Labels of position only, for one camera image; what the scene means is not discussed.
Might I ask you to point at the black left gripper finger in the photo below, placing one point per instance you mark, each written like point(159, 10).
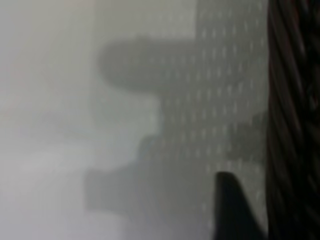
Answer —
point(232, 212)

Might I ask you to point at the black woven basket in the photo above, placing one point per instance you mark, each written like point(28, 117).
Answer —
point(292, 125)

